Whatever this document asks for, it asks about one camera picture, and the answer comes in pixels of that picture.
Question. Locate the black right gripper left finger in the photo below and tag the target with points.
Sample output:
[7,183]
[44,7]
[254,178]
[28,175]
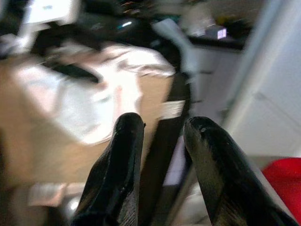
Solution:
[117,169]

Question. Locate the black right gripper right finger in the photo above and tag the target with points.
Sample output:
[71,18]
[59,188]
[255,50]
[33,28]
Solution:
[225,174]

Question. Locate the red fabric item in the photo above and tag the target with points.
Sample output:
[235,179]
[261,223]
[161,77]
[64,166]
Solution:
[285,181]

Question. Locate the white paper label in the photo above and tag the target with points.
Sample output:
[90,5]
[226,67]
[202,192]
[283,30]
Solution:
[171,109]

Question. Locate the brown cardboard box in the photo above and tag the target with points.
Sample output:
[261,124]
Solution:
[40,143]

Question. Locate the white cloth garment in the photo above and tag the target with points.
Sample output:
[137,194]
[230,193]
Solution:
[82,94]

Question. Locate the white door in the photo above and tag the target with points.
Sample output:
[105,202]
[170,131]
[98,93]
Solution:
[270,94]

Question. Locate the black metal frame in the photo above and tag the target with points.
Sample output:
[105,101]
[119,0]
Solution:
[164,150]

